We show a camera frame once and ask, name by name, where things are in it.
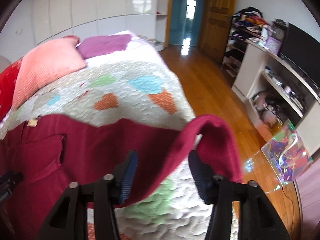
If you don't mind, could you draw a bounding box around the dark red small garment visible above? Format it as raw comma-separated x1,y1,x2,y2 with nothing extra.
1,114,242,239

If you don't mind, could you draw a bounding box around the dark clothes rack shelf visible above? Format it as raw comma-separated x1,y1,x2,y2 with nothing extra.
221,7,267,79

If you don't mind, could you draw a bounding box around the iridescent gift bag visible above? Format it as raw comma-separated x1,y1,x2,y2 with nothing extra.
261,120,313,186

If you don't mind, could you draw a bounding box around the red snowflake pillow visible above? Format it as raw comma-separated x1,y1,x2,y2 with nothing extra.
0,58,22,120

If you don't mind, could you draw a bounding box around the pink ribbed pillow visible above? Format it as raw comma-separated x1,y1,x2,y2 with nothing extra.
12,35,86,110

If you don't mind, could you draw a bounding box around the white shelf unit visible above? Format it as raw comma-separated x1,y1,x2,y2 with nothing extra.
232,40,319,155

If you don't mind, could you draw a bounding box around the patchwork quilt bedspread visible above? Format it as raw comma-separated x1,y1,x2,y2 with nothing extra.
1,31,212,239

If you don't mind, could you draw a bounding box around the purple knitted cloth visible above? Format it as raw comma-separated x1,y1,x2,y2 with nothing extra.
76,34,132,60

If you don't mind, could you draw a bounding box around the black television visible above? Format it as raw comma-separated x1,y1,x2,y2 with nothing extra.
278,23,319,88

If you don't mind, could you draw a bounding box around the white wardrobe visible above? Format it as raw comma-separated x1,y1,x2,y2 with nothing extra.
31,0,168,50

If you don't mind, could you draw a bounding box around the wooden door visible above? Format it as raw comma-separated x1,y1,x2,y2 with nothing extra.
197,0,236,63

